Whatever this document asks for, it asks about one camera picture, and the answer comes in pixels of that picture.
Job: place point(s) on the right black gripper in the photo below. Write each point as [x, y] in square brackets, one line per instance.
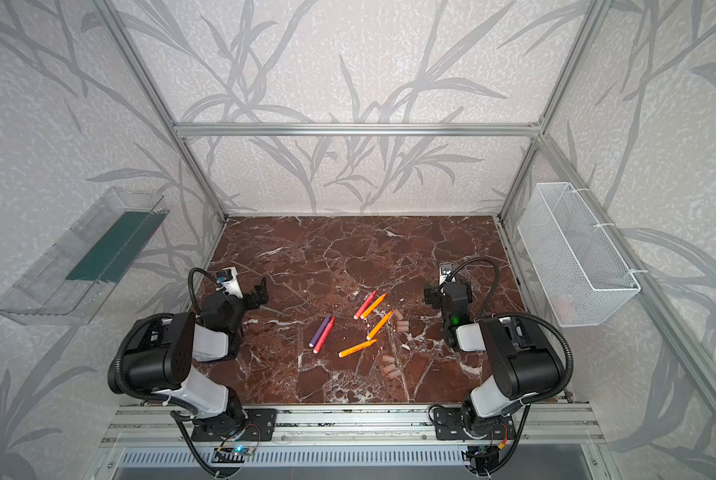
[438, 294]

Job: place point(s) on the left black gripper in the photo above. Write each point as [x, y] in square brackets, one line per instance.
[252, 297]

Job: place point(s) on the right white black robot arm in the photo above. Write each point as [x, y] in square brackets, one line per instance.
[529, 359]

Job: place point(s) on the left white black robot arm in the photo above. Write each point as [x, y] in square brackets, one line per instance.
[155, 363]

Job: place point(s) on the purple highlighter pen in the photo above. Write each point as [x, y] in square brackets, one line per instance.
[319, 331]

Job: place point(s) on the translucent pen cap lowest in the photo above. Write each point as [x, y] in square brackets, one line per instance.
[392, 371]

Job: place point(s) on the pink highlighter beside purple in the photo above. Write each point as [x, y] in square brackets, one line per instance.
[324, 332]

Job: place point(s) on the orange highlighter upper pair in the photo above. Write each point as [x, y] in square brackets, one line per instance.
[378, 301]

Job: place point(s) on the pink highlighter upper pair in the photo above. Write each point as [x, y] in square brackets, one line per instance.
[366, 303]

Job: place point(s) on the small green circuit board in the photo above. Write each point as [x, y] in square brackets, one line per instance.
[233, 455]

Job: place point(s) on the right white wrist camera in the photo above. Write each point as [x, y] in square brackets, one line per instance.
[445, 272]

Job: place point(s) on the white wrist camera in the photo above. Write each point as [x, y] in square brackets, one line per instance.
[445, 272]
[228, 282]

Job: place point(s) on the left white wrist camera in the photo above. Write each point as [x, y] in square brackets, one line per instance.
[228, 282]

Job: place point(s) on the white wire mesh basket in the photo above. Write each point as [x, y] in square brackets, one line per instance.
[583, 275]

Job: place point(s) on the aluminium frame crossbar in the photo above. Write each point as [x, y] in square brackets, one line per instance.
[355, 129]

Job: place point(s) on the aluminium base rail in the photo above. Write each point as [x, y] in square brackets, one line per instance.
[354, 425]

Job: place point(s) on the clear plastic wall tray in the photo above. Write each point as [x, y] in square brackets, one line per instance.
[68, 284]

